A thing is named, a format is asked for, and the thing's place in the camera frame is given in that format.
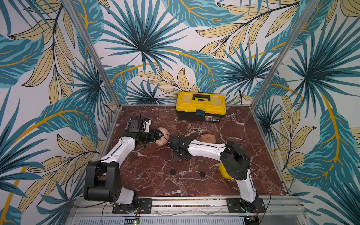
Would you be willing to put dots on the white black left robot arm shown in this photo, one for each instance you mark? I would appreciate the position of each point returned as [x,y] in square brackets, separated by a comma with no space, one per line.
[103,180]

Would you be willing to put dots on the right aluminium corner post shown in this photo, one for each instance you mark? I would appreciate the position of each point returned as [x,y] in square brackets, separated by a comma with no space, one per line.
[287,46]

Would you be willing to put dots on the yellow black plastic toolbox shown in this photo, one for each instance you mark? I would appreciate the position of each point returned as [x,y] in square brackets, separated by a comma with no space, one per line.
[200,107]

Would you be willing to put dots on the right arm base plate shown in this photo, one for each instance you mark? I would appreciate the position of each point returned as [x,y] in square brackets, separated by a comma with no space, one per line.
[238,205]

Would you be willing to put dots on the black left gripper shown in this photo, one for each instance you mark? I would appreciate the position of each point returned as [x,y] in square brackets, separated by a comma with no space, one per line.
[153,137]

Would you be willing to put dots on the light pink piggy bank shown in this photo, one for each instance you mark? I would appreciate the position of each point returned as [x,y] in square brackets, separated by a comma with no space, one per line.
[164,136]

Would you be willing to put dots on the dark pink piggy bank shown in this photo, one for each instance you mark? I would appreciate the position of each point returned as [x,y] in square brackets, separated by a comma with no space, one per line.
[207,138]

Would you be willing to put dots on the yellow piggy bank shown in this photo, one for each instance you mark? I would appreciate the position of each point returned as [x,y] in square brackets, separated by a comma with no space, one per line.
[224,172]

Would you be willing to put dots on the aluminium corner post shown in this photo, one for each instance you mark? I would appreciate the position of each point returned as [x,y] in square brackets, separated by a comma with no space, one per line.
[287,46]
[75,16]

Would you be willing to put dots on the left aluminium corner post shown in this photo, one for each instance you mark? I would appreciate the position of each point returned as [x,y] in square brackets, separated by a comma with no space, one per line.
[75,16]

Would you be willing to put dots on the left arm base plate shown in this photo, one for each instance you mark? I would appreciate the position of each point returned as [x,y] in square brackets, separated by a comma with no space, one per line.
[142,206]

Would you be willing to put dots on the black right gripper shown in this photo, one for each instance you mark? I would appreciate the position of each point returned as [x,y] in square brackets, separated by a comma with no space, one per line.
[176,144]

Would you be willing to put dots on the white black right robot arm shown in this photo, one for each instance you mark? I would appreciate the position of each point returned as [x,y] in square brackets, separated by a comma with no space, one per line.
[235,162]

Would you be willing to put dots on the aluminium front rail frame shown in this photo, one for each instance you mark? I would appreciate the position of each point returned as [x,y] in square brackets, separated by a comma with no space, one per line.
[196,210]

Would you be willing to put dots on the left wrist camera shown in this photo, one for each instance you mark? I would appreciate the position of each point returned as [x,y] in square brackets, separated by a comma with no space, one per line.
[138,125]

